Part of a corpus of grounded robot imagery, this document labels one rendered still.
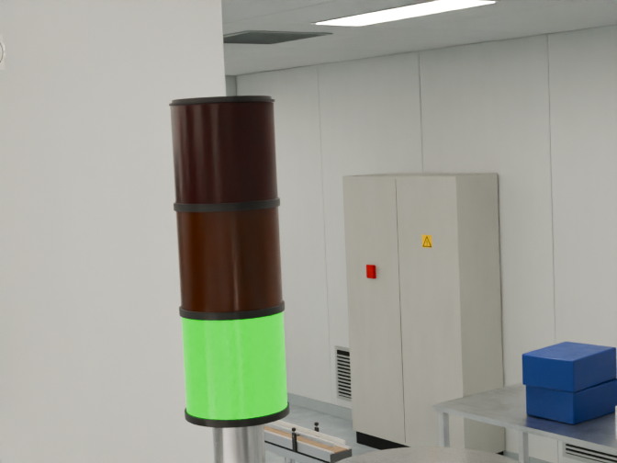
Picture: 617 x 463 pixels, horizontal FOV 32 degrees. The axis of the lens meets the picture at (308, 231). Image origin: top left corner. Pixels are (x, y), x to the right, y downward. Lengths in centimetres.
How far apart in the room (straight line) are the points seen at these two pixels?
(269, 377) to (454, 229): 685
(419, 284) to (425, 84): 150
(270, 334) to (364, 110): 813
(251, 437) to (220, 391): 3
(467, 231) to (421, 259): 42
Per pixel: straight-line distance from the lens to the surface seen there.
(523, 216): 749
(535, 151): 739
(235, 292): 50
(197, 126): 50
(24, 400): 203
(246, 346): 50
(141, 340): 212
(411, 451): 496
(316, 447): 505
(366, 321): 814
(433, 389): 771
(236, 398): 51
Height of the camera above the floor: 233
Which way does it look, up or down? 5 degrees down
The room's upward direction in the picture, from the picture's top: 2 degrees counter-clockwise
